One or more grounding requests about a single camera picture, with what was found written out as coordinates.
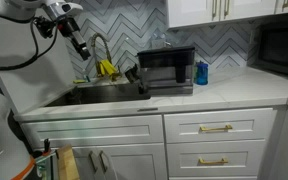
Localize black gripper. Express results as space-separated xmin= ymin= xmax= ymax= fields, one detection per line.
xmin=62 ymin=17 xmax=92 ymax=61

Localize gold spring faucet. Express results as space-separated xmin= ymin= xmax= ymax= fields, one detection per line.
xmin=90 ymin=32 xmax=114 ymax=79

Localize yellow rubber gloves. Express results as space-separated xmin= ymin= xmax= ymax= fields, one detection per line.
xmin=95 ymin=59 xmax=122 ymax=81

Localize yellow sponge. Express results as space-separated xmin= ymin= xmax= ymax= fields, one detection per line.
xmin=72 ymin=78 xmax=87 ymax=85

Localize stainless steel sink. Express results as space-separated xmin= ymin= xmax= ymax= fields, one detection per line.
xmin=45 ymin=81 xmax=152 ymax=108

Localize white false drawer front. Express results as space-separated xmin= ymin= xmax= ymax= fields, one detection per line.
xmin=20 ymin=114 xmax=165 ymax=150

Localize black-lidded clear water dispenser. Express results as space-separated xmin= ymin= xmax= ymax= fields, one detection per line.
xmin=137 ymin=45 xmax=196 ymax=96

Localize wooden cutting board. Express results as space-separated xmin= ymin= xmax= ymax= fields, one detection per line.
xmin=55 ymin=144 xmax=81 ymax=180

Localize wide white upper cabinet door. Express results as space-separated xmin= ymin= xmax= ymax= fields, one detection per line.
xmin=166 ymin=0 xmax=222 ymax=29

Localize white lower cabinet door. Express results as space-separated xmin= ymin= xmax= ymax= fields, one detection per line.
xmin=98 ymin=143 xmax=168 ymax=180
xmin=71 ymin=146 xmax=102 ymax=180

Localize blue plastic bottle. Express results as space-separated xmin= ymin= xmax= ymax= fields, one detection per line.
xmin=194 ymin=60 xmax=209 ymax=86

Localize white shallow drawer front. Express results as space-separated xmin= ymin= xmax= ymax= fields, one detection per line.
xmin=163 ymin=107 xmax=275 ymax=144

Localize white deep drawer front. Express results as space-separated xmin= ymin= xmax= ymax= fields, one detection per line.
xmin=166 ymin=139 xmax=268 ymax=178

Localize black microwave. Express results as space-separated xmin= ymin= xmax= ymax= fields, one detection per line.
xmin=253 ymin=16 xmax=288 ymax=80

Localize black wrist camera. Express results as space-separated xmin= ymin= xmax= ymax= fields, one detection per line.
xmin=35 ymin=16 xmax=66 ymax=38

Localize dark lower door handle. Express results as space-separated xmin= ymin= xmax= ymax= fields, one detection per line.
xmin=98 ymin=150 xmax=109 ymax=173
xmin=88 ymin=150 xmax=99 ymax=173

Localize gold drawer handle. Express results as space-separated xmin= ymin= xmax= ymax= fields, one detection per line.
xmin=198 ymin=124 xmax=234 ymax=134
xmin=197 ymin=157 xmax=230 ymax=166

